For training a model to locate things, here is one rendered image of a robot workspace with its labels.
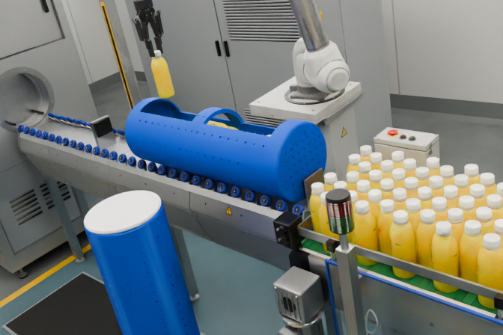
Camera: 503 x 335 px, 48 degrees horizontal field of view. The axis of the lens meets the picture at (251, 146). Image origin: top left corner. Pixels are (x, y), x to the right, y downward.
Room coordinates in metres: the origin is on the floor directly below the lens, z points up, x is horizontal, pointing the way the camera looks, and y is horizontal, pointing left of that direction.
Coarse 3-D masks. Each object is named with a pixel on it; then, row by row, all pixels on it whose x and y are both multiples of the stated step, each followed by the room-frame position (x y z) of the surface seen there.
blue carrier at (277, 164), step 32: (128, 128) 2.28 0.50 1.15; (160, 128) 2.13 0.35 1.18; (192, 128) 2.01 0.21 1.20; (224, 128) 1.90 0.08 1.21; (256, 128) 2.08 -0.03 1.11; (288, 128) 1.74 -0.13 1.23; (160, 160) 2.14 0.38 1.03; (192, 160) 1.96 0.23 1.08; (224, 160) 1.83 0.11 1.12; (256, 160) 1.72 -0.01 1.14; (288, 160) 1.69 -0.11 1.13; (320, 160) 1.81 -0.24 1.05; (288, 192) 1.68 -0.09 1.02
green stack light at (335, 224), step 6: (330, 216) 1.19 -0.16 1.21; (348, 216) 1.17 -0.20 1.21; (330, 222) 1.19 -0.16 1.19; (336, 222) 1.17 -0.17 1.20; (342, 222) 1.17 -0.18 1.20; (348, 222) 1.17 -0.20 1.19; (354, 222) 1.19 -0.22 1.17; (330, 228) 1.19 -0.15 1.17; (336, 228) 1.17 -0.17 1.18; (342, 228) 1.17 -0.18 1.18; (348, 228) 1.17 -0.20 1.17; (354, 228) 1.18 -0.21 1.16; (342, 234) 1.17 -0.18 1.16
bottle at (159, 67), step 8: (160, 56) 2.33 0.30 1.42; (152, 64) 2.32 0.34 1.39; (160, 64) 2.31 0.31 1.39; (160, 72) 2.30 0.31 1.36; (168, 72) 2.33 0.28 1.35; (160, 80) 2.30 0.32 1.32; (168, 80) 2.32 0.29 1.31; (160, 88) 2.31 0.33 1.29; (168, 88) 2.31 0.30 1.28; (160, 96) 2.32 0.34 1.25; (168, 96) 2.31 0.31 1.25
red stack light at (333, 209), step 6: (330, 204) 1.18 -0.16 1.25; (336, 204) 1.17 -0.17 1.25; (342, 204) 1.17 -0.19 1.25; (348, 204) 1.17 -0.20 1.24; (330, 210) 1.18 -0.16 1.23; (336, 210) 1.17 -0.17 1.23; (342, 210) 1.17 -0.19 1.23; (348, 210) 1.17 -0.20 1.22; (336, 216) 1.17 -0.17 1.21; (342, 216) 1.17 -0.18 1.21
